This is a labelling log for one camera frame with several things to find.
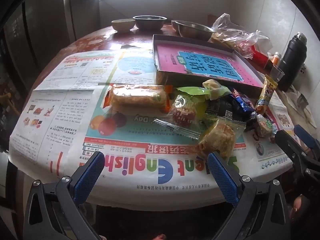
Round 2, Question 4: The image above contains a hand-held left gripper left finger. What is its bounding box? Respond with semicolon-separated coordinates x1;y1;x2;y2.
22;151;105;240

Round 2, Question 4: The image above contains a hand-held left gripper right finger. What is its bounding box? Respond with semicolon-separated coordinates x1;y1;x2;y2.
207;151;292;240

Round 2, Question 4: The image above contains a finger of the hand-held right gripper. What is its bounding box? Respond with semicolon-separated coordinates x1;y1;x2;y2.
294;125;320;155
275;129;307;165

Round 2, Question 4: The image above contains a round biscuit green label packet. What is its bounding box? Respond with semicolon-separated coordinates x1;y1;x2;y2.
256;114;278;138

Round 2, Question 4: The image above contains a dark chocolate cake packet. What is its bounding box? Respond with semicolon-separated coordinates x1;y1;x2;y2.
250;126;262;142

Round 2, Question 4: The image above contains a golden pastry clear packet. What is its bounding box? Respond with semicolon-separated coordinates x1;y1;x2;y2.
197;119;246;158

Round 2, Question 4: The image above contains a yellow snack stick packet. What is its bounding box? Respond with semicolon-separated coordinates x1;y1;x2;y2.
255;74;278;116

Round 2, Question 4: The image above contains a blue sandwich cookie packet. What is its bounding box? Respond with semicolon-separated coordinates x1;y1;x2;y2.
229;88;258;132

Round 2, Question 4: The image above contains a black snack packet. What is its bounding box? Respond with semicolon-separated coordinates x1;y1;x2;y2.
206;97;242;122

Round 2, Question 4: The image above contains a clear red hawthorn snack packet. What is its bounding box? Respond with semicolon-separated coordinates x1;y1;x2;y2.
153;94;202;141

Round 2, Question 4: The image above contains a green cake packet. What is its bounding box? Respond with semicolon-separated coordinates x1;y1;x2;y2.
175;79;229;102

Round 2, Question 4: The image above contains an orange rice cracker packet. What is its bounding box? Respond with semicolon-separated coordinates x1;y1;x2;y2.
104;84;174;116

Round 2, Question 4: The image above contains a grey cardboard box tray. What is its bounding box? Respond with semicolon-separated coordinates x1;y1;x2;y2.
152;34;266;98

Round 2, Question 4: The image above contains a person's right hand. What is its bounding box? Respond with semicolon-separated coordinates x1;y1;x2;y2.
290;195;309;220

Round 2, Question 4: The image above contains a cartoon picture newspaper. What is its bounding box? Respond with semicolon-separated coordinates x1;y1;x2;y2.
255;92;300;164

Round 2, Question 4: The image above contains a clear plastic cup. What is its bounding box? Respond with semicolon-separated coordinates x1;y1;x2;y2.
269;64;285;84

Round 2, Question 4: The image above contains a black thermos bottle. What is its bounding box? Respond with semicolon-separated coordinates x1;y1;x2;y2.
277;32;308;92

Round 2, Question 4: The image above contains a small orange bottle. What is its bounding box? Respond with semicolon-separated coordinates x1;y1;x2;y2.
271;52;282;66

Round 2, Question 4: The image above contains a colourful headline newspaper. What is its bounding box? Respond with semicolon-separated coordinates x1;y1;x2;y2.
9;49;294;204

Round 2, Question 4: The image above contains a red tissue box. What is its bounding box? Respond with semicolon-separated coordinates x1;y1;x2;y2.
251;44;272;68

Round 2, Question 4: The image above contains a clear plastic bag with food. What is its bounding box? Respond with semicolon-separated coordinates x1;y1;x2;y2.
210;13;272;58

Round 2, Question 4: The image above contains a pink printed book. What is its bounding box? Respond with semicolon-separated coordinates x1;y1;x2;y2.
156;42;263;87

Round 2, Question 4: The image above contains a large steel bowl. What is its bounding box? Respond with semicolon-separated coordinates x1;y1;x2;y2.
171;20;215;41

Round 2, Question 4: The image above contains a dark refrigerator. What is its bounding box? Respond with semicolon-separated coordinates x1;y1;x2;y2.
0;0;77;100

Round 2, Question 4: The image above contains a small ceramic bowl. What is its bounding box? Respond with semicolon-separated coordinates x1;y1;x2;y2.
111;19;136;32

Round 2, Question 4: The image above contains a small steel bowl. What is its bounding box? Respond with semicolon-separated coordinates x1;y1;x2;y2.
132;15;167;30

